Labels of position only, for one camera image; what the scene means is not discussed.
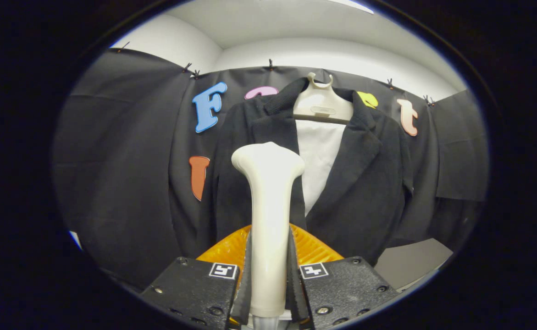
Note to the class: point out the cream plastic clothes hanger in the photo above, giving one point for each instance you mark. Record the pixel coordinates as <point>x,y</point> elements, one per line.
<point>321,103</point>

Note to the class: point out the grey cabinet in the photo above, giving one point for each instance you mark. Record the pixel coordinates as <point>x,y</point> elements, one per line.
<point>410,261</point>

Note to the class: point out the black suit jacket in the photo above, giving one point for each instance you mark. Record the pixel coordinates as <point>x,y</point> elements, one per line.
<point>364,183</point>

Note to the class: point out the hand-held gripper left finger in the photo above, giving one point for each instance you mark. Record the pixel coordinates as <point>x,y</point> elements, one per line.
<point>242,302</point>

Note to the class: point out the long ceiling light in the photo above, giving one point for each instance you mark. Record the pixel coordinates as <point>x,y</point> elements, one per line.
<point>355,5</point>

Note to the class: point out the black backdrop cloth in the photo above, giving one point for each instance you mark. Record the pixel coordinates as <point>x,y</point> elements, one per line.
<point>121,160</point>

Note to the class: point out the white garment steamer head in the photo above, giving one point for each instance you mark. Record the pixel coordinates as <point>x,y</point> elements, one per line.
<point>268,206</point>

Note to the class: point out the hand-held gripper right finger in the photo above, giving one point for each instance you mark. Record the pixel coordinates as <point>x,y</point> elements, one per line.
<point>297,298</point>

